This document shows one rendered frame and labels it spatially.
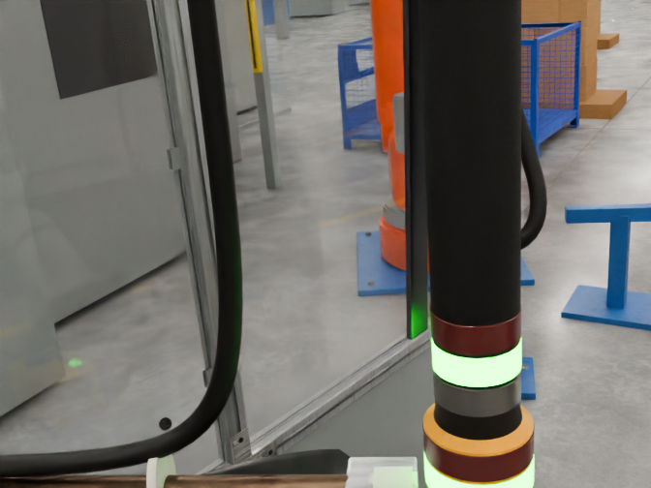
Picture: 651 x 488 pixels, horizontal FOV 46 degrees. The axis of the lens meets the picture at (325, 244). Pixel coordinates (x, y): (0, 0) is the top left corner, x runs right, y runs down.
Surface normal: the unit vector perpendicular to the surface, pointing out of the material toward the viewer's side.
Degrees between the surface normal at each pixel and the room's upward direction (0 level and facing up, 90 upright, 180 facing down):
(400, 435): 90
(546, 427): 0
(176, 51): 90
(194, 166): 90
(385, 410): 90
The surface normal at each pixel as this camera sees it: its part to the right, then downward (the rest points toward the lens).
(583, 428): -0.08, -0.93
